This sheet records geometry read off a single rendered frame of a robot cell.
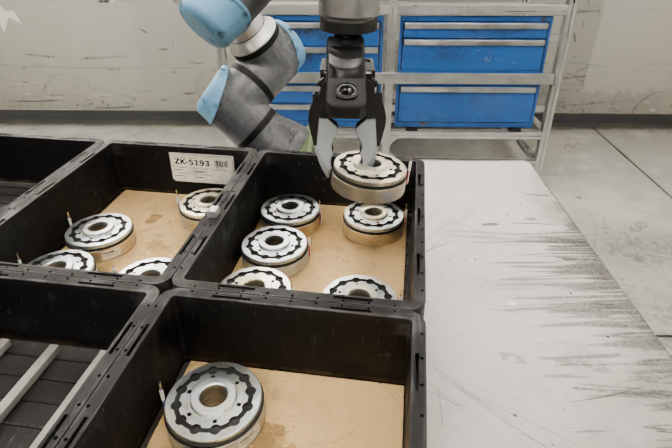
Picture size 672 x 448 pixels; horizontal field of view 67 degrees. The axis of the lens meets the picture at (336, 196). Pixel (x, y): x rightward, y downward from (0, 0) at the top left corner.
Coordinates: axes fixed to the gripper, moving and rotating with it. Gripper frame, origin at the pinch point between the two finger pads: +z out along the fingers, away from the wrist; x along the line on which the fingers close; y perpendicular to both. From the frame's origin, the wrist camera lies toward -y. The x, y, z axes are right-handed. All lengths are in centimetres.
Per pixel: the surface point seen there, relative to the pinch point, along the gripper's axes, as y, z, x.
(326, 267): 0.2, 16.7, 2.8
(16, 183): 28, 17, 67
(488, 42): 188, 24, -69
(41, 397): -24.4, 16.9, 34.5
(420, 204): 2.6, 6.7, -11.2
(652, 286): 99, 100, -124
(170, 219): 13.9, 16.9, 31.1
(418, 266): -10.8, 8.0, -9.3
